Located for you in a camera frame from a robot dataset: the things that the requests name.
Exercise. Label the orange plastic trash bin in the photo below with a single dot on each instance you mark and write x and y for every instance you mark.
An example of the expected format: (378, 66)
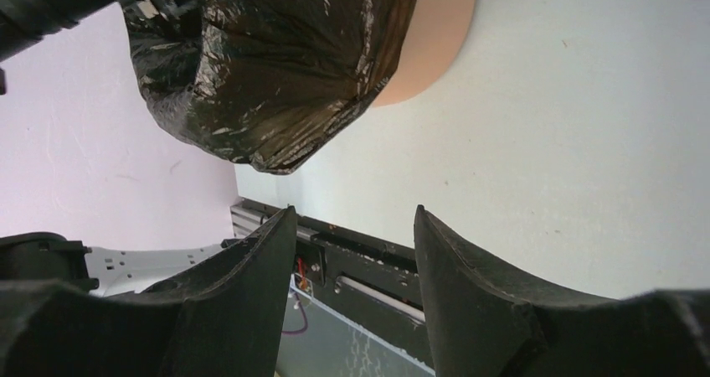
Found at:
(437, 32)

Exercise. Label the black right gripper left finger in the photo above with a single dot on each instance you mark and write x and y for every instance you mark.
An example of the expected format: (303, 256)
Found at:
(221, 317)

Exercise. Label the black plastic trash bag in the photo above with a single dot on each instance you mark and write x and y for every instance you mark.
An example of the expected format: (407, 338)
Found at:
(267, 83)

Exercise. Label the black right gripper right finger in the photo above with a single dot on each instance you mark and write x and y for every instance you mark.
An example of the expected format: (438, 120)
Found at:
(487, 317)

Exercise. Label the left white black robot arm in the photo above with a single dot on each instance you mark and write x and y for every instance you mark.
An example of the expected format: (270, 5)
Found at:
(81, 155)

